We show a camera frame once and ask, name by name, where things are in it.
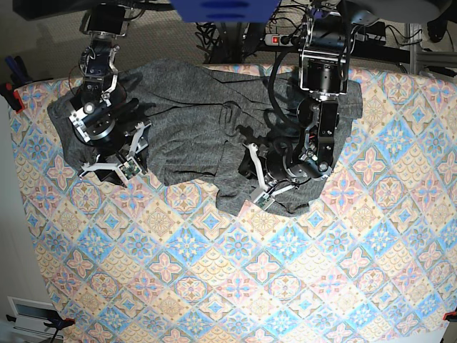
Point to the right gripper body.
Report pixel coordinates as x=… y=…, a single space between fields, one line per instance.
x=118 y=154

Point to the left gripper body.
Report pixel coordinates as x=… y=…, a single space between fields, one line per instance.
x=274 y=172

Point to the grey t-shirt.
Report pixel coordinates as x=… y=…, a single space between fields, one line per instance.
x=200 y=119

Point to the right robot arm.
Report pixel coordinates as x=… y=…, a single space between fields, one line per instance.
x=101 y=115

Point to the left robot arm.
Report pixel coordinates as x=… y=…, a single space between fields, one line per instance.
x=323 y=42

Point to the patterned tablecloth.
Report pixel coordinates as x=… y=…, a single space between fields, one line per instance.
x=373 y=259

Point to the red black clamp upper left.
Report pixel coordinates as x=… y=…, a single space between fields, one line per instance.
x=12 y=97

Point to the red black clamp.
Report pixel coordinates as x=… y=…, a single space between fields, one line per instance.
x=53 y=323
x=12 y=97

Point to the red black clamp lower left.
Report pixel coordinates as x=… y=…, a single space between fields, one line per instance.
x=53 y=323

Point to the red clamp lower right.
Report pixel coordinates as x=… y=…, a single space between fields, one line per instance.
x=450 y=317

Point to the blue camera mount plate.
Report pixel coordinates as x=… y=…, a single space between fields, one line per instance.
x=246 y=11

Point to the white wall vent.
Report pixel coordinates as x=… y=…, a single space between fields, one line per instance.
x=31 y=313

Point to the aluminium frame post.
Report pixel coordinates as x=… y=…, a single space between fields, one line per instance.
x=420 y=58

